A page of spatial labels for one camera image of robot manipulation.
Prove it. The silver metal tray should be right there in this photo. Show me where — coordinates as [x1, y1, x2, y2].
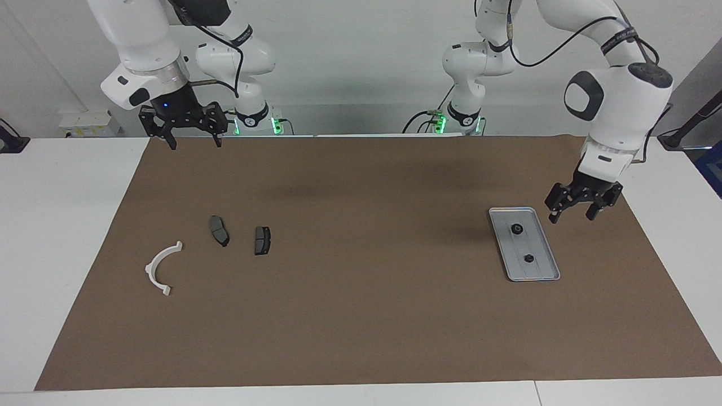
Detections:
[488, 206, 561, 282]

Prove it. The long dark brake pad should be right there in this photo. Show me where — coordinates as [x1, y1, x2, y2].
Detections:
[209, 215, 230, 248]

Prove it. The black angled stand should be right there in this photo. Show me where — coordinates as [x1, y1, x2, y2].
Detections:
[658, 89, 722, 151]

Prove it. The blue bin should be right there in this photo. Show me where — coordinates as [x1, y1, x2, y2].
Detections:
[695, 141, 722, 199]

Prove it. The black stand base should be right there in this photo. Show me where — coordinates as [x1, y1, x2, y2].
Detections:
[0, 118, 30, 154]

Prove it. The brown table mat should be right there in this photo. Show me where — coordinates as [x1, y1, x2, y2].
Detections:
[34, 135, 722, 391]

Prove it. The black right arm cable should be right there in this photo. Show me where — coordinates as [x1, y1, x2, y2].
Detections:
[169, 0, 244, 99]

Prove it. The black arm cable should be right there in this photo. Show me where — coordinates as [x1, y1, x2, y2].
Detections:
[474, 0, 672, 164]
[169, 0, 244, 99]

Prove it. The white box by wall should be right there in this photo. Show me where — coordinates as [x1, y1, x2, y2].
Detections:
[59, 109, 122, 138]

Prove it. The white half-ring bracket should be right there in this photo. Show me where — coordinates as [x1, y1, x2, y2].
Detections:
[145, 241, 184, 297]

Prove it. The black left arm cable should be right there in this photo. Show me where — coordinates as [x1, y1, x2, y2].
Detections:
[474, 0, 672, 164]

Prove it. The black base power cable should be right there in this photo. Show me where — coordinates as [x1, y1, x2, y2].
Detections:
[402, 86, 455, 134]

